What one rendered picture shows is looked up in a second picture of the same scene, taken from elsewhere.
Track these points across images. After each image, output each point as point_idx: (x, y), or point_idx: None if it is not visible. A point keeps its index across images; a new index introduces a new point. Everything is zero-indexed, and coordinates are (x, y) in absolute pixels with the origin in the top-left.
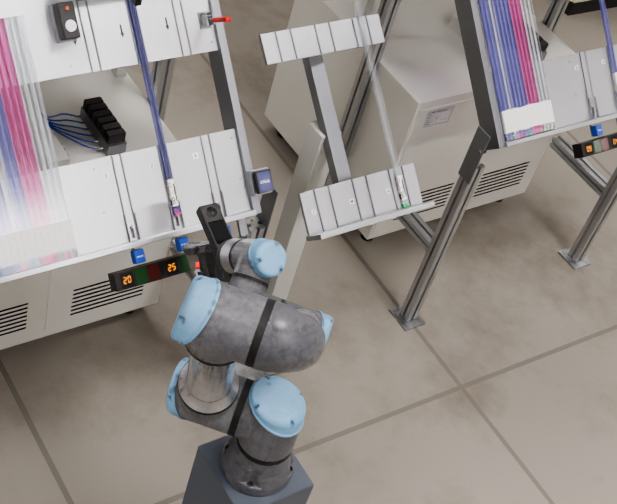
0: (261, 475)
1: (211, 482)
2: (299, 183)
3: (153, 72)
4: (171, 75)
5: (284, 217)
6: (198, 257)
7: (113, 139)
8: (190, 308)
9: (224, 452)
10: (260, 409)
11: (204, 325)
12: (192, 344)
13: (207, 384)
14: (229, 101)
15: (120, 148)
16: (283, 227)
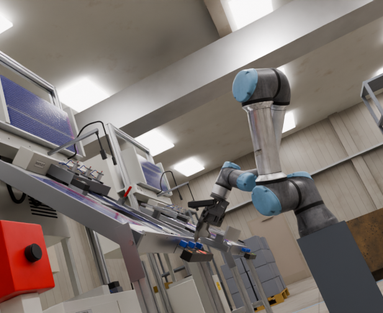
0: (326, 210)
1: (319, 241)
2: (195, 266)
3: (102, 284)
4: (110, 281)
5: (202, 294)
6: (205, 220)
7: (115, 284)
8: (245, 69)
9: (306, 228)
10: (295, 172)
11: (255, 69)
12: (259, 81)
13: (274, 142)
14: (152, 220)
15: (121, 289)
16: (205, 299)
